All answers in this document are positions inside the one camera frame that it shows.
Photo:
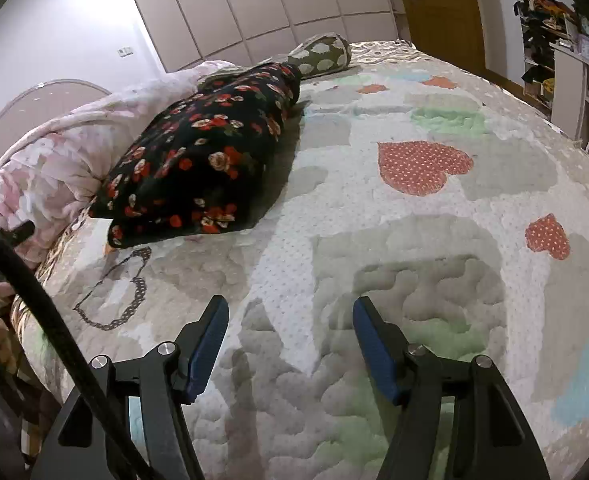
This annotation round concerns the arched bed headboard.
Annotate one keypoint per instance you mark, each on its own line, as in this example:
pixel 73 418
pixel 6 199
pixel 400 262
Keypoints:
pixel 19 115

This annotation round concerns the pink fluffy duvet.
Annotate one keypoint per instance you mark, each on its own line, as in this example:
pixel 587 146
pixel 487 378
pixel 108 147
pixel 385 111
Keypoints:
pixel 49 170

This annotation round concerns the black floral robe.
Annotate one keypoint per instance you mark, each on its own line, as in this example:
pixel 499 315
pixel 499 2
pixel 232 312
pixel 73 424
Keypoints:
pixel 199 170

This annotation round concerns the beige wardrobe doors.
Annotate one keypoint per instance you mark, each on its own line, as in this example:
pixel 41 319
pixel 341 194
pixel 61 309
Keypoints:
pixel 254 5

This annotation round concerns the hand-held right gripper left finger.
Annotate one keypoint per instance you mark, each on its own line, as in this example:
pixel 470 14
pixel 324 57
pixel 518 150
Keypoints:
pixel 207 350

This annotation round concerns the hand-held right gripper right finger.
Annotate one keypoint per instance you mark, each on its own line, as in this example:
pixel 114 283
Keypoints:
pixel 374 350

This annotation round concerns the olive cloud print pillow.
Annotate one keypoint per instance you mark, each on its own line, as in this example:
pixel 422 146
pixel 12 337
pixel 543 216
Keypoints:
pixel 324 55

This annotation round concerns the white wall switch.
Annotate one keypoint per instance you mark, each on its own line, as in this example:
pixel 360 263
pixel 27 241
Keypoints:
pixel 125 51

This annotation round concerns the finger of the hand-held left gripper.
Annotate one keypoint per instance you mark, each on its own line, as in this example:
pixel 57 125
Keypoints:
pixel 22 231

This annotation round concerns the cluttered white shelf unit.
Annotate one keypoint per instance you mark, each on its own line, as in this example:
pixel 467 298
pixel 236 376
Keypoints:
pixel 559 60

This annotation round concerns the wooden door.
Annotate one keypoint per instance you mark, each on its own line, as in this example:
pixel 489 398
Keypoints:
pixel 439 10

